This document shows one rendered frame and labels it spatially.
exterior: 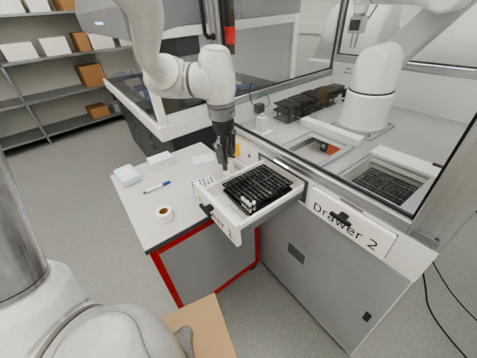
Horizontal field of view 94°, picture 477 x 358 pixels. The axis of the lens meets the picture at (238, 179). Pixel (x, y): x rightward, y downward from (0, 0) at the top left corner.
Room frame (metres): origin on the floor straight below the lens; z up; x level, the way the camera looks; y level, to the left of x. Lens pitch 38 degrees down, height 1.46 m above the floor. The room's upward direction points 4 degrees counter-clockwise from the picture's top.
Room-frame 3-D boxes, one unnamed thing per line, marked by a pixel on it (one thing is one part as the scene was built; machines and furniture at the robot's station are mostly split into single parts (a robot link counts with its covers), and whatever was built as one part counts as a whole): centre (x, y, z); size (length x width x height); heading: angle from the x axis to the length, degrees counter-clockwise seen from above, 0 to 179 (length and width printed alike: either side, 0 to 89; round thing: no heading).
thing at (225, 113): (0.71, 0.04, 1.20); 0.09 x 0.09 x 0.06
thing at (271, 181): (0.68, -0.07, 0.87); 0.22 x 0.18 x 0.06; 124
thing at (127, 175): (0.98, 0.60, 0.78); 0.15 x 0.10 x 0.04; 40
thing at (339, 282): (0.98, -0.60, 0.40); 1.03 x 0.95 x 0.80; 34
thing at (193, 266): (0.93, 0.30, 0.38); 0.62 x 0.58 x 0.76; 34
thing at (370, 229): (0.49, -0.35, 0.87); 0.29 x 0.02 x 0.11; 34
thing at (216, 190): (0.69, -0.08, 0.86); 0.40 x 0.26 x 0.06; 124
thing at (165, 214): (0.67, 0.33, 0.78); 0.07 x 0.07 x 0.04
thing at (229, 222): (0.57, 0.09, 0.87); 0.29 x 0.02 x 0.11; 34
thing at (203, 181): (0.85, 0.18, 0.78); 0.12 x 0.08 x 0.04; 108
